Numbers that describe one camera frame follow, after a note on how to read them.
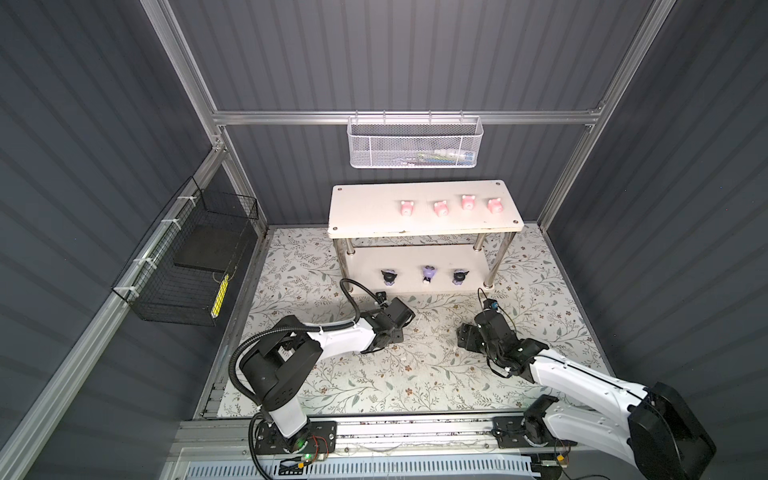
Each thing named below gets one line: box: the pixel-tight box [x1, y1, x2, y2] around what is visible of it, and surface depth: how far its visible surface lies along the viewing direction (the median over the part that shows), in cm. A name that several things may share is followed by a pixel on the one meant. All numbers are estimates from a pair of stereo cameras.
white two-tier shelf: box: [327, 180, 525, 295], surface depth 84 cm
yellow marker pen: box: [210, 274, 230, 319], surface depth 69 cm
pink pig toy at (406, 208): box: [400, 201, 414, 217], surface depth 77 cm
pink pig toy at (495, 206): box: [487, 198, 504, 214], surface depth 77 cm
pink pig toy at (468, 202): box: [461, 195, 476, 211], surface depth 78 cm
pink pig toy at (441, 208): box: [433, 200, 449, 217], surface depth 77 cm
